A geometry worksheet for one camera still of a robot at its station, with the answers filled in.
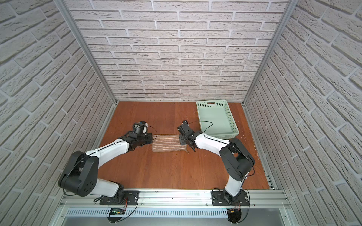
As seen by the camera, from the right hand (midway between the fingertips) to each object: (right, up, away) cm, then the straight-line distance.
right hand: (180, 138), depth 91 cm
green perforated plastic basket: (+27, +13, +15) cm, 33 cm away
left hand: (-20, +3, +1) cm, 20 cm away
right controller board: (+28, -36, -21) cm, 50 cm away
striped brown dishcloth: (-9, -4, +3) cm, 10 cm away
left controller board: (-33, -35, -20) cm, 51 cm away
